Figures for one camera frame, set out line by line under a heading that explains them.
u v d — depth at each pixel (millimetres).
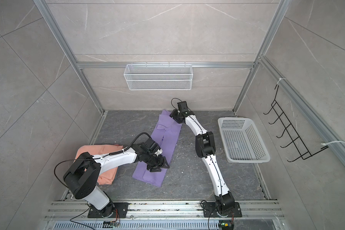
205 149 709
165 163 783
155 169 772
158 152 824
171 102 925
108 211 659
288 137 663
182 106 930
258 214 741
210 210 730
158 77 1011
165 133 1037
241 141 1009
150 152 717
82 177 444
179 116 1003
